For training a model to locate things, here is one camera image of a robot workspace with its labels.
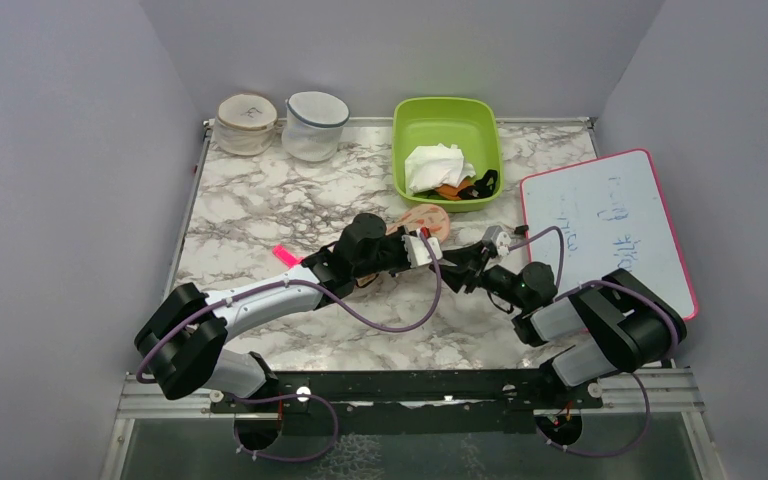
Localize crumpled white cloth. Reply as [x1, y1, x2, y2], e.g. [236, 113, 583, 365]
[404, 143, 476, 194]

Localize pink plastic clip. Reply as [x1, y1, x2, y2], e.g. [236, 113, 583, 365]
[271, 245, 302, 268]

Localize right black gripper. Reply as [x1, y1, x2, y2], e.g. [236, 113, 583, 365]
[429, 240, 529, 310]

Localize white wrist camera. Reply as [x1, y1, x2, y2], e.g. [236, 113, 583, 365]
[402, 233, 443, 269]
[481, 225, 512, 258]

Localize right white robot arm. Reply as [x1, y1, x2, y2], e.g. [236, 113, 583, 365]
[441, 241, 687, 407]

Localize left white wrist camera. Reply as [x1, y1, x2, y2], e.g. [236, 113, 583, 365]
[402, 233, 443, 269]

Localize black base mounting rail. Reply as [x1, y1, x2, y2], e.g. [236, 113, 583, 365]
[210, 369, 603, 437]

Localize pink framed whiteboard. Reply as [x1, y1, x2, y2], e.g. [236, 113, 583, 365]
[520, 149, 698, 320]

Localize orange and black items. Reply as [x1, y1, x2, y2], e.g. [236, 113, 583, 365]
[417, 170, 499, 201]

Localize beige round laundry bag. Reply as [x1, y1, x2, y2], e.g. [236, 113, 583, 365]
[213, 93, 278, 156]

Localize floral mesh laundry bag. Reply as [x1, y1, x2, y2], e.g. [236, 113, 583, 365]
[352, 204, 451, 284]

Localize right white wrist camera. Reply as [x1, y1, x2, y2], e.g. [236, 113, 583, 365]
[481, 225, 512, 258]

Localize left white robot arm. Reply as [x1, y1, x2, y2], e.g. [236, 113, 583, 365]
[134, 213, 441, 411]

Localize green plastic bin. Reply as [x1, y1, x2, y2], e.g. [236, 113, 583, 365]
[391, 96, 505, 213]

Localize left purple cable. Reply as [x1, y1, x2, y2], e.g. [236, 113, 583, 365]
[133, 228, 444, 464]

